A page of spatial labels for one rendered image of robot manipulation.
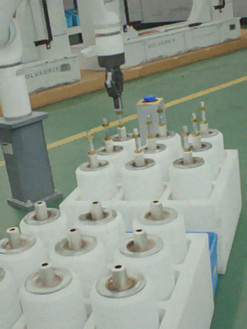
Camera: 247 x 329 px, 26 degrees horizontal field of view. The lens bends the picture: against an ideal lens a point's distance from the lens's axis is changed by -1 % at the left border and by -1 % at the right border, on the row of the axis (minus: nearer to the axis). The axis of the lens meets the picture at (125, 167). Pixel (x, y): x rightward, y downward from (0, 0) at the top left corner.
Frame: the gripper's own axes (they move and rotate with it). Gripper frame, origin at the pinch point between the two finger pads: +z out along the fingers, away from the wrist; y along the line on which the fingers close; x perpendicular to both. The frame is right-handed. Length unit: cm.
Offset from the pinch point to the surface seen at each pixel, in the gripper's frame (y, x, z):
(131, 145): -3.7, -3.2, 11.5
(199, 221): -33.1, -24.6, 21.2
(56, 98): 183, 92, 33
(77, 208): -31.1, 4.8, 18.1
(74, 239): -67, -8, 8
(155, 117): 13.2, -7.4, 8.3
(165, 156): -15.3, -14.9, 11.2
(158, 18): 661, 108, 23
